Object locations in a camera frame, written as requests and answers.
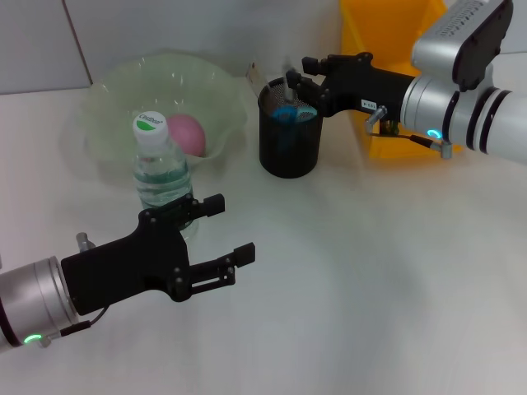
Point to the silver wrist connector post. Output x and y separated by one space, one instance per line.
376 115
83 240

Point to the transparent plastic ruler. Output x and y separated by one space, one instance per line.
257 78

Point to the grey grip ballpoint pen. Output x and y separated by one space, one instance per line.
288 88

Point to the blue scissors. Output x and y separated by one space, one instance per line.
286 113

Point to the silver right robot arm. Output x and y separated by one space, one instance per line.
465 111

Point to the black mesh pen holder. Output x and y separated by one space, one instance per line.
290 148

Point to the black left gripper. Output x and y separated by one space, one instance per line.
131 263

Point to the pink toy peach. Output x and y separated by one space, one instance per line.
189 136

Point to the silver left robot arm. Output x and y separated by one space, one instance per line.
29 304

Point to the silver right wrist connector post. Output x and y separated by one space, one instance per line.
376 115

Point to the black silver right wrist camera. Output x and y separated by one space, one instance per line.
461 37

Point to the green plastic wrapper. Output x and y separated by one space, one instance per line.
390 128

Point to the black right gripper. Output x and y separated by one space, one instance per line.
366 86

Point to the translucent green fruit plate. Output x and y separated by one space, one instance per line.
115 98

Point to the yellow plastic bin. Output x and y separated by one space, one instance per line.
383 33

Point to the clear green-label water bottle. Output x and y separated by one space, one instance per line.
160 173

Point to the silver left wrist connector post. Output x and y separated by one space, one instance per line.
83 240

